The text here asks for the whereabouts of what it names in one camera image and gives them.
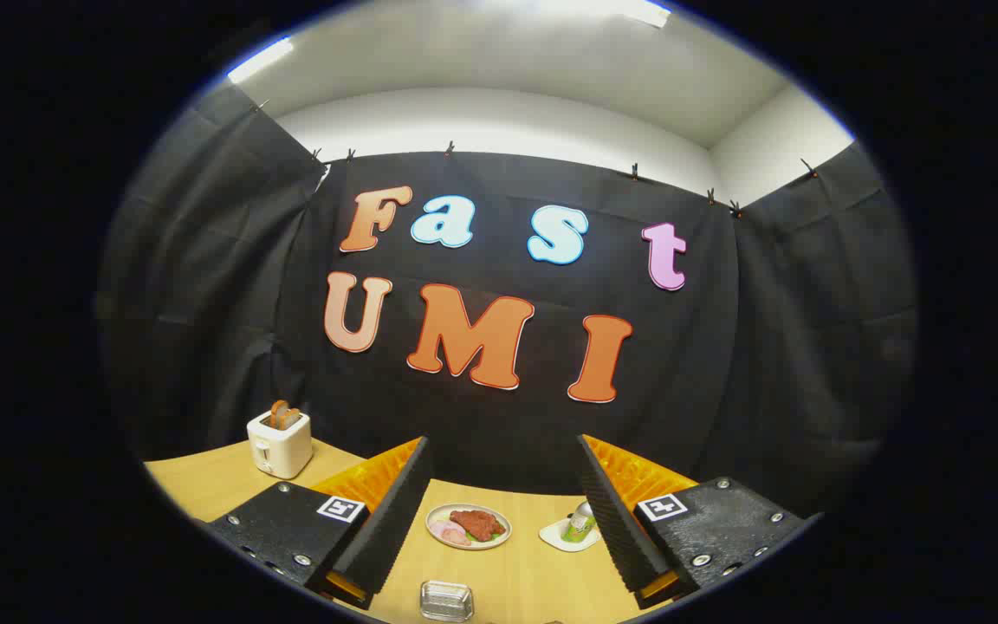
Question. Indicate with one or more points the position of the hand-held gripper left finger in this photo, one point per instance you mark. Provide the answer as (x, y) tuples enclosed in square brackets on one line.
[(395, 511)]

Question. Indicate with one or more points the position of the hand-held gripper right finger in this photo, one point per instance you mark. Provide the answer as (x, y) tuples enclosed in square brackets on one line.
[(616, 520)]

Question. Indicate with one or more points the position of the green and silver drink bottle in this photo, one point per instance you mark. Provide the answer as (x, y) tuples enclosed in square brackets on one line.
[(580, 524)]

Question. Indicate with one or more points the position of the pale pink ham slice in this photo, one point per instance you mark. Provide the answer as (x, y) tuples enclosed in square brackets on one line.
[(443, 527)]

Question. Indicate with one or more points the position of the white square saucer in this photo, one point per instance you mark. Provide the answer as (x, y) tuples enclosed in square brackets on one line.
[(555, 535)]

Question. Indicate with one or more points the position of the reddish ham slice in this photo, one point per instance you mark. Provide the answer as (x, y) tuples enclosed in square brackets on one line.
[(457, 538)]

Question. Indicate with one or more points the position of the brown grilled steak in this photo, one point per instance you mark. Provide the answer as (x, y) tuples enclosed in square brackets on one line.
[(477, 523)]

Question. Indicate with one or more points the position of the green lettuce leaf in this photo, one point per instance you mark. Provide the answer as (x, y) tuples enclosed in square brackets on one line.
[(483, 539)]

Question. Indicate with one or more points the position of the round grey dinner plate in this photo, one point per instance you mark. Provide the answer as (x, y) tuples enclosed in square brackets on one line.
[(499, 542)]

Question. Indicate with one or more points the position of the white toaster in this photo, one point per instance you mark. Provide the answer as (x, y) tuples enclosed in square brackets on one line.
[(278, 446)]

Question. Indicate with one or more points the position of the brown toast slice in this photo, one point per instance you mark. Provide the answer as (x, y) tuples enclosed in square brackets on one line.
[(291, 419), (277, 407)]

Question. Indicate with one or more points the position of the row of black cloth clips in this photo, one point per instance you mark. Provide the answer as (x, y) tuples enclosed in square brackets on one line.
[(450, 150)]

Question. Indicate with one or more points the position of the ceiling light strip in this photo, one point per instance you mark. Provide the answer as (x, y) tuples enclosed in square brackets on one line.
[(258, 60), (648, 12)]

